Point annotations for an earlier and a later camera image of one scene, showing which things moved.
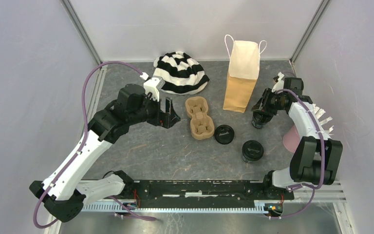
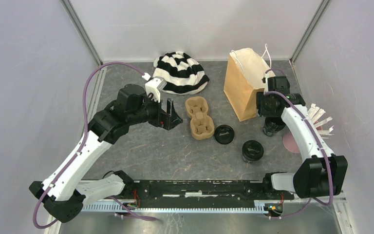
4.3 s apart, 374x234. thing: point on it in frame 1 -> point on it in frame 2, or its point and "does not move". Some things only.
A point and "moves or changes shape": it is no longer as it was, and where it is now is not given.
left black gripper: [167, 119] does not move
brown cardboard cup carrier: [202, 125] does not move
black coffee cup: [259, 119] -> [272, 125]
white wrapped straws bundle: [320, 111] does not move
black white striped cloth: [182, 74] does not move
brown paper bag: [244, 61] moves or changes shape
